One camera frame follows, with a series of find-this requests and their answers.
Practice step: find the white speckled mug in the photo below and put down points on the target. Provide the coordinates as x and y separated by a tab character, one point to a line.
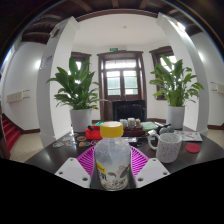
168	148

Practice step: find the black flat device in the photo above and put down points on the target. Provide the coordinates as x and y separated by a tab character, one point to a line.
135	143

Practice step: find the white wall radiator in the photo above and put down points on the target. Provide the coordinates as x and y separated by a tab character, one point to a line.
218	87
15	96

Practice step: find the clear bottle with yellow cap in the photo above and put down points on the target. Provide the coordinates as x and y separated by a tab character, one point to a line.
111	156

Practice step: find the black chair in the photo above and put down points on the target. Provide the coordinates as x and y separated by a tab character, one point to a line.
128	110

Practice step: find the flat round red coaster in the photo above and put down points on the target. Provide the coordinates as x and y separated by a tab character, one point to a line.
193	148

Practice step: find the red plastic box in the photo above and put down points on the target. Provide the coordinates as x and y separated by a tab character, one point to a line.
91	134

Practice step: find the brown wooden double door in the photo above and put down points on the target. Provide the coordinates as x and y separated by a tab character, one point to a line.
115	97

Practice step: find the leafy plant in white pot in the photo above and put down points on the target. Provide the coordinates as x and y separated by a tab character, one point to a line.
175	117
80	120

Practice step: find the green exit sign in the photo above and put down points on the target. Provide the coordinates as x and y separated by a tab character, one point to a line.
113	49

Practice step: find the red-carpeted staircase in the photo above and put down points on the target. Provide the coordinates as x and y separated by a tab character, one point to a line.
10	133

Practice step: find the sheet of colourful stickers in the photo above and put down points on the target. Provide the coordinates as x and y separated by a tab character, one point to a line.
71	142

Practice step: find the white paper notice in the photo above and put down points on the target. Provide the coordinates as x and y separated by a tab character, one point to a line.
46	61

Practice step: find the white emergency wall lamp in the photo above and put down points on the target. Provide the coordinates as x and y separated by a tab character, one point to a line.
55	30
181	26

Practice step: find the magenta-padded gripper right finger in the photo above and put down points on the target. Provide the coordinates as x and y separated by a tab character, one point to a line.
151	171

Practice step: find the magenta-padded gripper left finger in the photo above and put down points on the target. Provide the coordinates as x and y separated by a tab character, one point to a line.
71	171

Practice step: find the grey round ball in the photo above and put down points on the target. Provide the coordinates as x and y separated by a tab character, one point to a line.
164	130
171	128

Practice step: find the brown tray with snack jars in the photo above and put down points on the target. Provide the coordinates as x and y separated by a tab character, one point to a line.
131	128

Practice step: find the green cloth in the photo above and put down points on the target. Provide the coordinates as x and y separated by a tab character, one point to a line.
148	126

